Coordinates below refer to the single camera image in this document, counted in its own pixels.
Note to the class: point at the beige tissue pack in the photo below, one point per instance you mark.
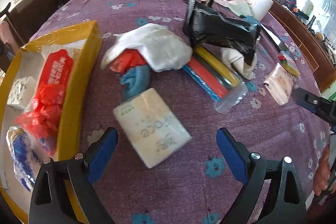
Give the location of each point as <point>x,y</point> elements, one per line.
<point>151,127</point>

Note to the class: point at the white plastic jar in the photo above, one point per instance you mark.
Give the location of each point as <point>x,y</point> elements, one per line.
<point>259,8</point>

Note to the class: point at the white green-cuff glove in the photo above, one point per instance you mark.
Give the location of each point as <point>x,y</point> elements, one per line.
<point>239,7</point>

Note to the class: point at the dark wooden chair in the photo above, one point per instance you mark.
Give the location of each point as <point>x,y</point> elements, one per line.
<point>13,30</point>

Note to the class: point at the purple floral tablecloth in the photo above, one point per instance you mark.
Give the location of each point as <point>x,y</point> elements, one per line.
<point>193,185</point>

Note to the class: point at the red plastic bag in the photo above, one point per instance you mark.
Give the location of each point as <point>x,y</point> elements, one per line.
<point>126,60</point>

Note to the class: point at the white cloth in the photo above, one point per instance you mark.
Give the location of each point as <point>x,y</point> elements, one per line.
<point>162,49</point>

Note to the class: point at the blue white packet in box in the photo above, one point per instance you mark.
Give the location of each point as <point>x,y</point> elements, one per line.
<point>26,163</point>

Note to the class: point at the person's hand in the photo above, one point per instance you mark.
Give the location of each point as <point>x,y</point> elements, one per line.
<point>322,174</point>

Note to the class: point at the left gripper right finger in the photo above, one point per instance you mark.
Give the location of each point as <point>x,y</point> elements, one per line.
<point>285,200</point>

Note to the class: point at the brown wooden cabinet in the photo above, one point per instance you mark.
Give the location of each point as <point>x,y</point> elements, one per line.
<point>311,25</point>

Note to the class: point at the yellow cardboard box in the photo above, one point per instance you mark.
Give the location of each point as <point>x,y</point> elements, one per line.
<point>27,62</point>

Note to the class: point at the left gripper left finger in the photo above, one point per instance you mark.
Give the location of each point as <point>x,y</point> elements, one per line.
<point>50,201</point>

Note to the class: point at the pink rose tissue pack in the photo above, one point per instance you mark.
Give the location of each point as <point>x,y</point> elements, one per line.
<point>279,84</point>

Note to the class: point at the black foil bag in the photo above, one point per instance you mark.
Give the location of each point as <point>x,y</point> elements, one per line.
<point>204,25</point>

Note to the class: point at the blue knitted cloth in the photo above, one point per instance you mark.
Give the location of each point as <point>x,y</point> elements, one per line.
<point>251,20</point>
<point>135,81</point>

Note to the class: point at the small floral tissue pack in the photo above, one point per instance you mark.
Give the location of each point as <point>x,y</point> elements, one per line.
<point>22,90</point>

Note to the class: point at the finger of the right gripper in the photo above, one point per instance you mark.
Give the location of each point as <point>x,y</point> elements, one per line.
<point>319,106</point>

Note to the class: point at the black smartphone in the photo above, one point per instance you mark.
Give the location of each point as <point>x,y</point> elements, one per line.
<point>274,39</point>

